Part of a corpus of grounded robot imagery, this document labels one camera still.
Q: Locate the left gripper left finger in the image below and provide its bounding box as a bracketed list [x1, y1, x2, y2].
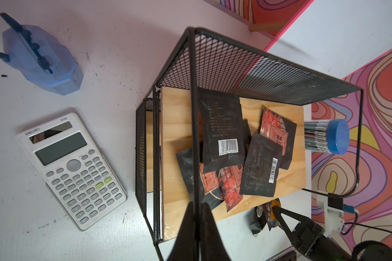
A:
[167, 202, 196, 261]

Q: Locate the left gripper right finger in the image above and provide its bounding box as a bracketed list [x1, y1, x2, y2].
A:
[199, 203, 230, 261]

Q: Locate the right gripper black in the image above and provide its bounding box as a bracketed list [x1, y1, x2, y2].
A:
[272, 205, 353, 261]

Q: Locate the orange black tea bag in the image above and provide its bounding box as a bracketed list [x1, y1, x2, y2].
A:
[250, 199, 281, 237]

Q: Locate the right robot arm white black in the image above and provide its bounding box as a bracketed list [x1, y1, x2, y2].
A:
[272, 206, 392, 261]

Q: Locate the black tea bag barcode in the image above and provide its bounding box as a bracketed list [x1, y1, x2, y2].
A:
[198, 89, 246, 173]
[240, 133, 283, 197]

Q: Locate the red blossom tea bag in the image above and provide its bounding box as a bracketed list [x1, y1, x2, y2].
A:
[260, 107, 297, 170]

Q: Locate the black tea bag barcode back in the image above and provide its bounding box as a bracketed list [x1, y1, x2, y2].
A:
[198, 89, 246, 173]

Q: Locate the black tea bag lower left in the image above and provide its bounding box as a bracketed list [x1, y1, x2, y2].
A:
[176, 142, 224, 210]

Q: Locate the blue-lidded pencil tube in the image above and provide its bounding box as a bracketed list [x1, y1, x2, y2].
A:
[304, 119, 350, 155]

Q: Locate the white scientific calculator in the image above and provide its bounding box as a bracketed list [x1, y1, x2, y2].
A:
[16, 113, 128, 231]

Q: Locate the blue translucent pen holder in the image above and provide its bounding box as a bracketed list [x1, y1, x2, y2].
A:
[0, 13, 83, 96]

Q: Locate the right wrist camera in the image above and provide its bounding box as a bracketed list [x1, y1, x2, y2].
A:
[316, 194, 359, 238]

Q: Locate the black wire wooden two-tier shelf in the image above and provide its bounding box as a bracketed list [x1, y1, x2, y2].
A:
[136, 27, 363, 261]

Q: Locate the white board pink frame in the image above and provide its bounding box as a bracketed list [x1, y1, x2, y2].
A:
[264, 1, 392, 78]

